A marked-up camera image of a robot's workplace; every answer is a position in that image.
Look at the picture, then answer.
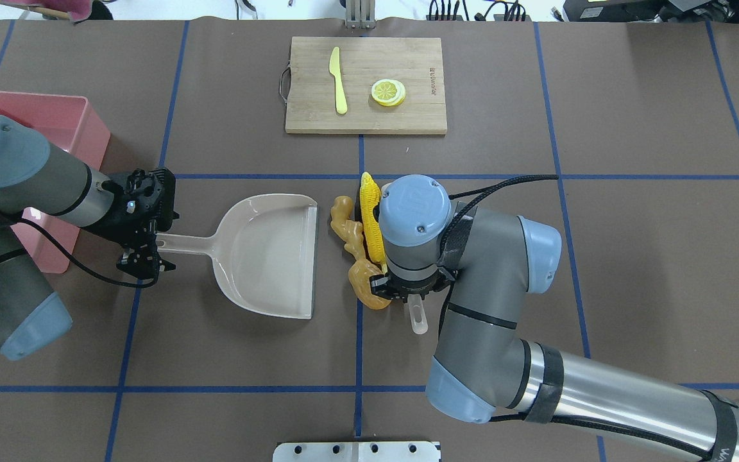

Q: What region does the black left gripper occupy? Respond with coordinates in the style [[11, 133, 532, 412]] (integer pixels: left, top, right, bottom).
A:
[[97, 169, 179, 280]]

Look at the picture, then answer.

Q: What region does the toy ginger root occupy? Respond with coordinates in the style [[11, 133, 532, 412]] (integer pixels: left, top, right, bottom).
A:
[[330, 195, 391, 310]]

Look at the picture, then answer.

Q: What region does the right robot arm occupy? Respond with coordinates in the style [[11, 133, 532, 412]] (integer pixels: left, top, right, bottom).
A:
[[370, 175, 739, 461]]

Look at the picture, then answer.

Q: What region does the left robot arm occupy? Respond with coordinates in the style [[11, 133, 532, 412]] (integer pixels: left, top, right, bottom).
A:
[[0, 115, 179, 361]]

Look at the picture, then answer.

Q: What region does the metal base plate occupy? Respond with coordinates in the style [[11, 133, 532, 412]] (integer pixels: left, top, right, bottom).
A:
[[272, 441, 442, 461]]

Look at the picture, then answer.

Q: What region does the yellow toy corn cob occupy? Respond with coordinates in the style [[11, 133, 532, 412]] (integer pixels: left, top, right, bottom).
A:
[[359, 171, 387, 273]]

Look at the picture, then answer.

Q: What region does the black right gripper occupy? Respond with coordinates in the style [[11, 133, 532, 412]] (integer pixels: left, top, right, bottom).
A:
[[370, 266, 455, 300]]

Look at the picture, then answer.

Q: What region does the pink plastic bin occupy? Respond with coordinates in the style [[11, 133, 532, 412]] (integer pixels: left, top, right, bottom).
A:
[[0, 91, 111, 274]]

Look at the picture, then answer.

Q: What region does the beige plastic dustpan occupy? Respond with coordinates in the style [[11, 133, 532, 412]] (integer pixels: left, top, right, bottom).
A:
[[157, 193, 319, 320]]

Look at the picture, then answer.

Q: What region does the yellow plastic knife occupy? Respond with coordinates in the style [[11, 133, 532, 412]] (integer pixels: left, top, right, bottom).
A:
[[328, 46, 348, 115]]

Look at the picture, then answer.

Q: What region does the aluminium frame post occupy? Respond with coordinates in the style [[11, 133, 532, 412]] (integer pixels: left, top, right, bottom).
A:
[[341, 0, 376, 30]]

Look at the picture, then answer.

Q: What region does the beige hand brush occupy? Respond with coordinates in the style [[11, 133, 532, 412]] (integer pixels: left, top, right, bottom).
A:
[[353, 192, 430, 336]]

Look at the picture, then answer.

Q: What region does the wooden cutting board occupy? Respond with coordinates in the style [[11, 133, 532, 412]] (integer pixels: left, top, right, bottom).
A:
[[285, 36, 448, 135]]

